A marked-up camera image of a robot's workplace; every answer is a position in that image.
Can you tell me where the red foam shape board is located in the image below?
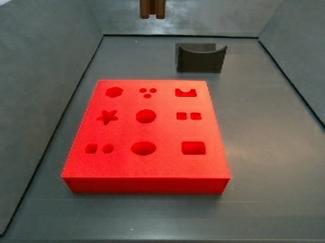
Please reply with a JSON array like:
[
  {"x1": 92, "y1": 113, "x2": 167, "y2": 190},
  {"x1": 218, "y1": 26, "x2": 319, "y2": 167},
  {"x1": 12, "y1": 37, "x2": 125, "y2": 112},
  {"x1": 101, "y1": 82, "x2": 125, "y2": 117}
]
[{"x1": 61, "y1": 80, "x2": 231, "y2": 194}]

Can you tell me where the dark grey curved block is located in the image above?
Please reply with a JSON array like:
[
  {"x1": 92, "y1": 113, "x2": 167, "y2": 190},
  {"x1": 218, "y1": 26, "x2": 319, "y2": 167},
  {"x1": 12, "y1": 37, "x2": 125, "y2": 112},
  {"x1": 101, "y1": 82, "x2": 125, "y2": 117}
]
[{"x1": 175, "y1": 43, "x2": 227, "y2": 73}]

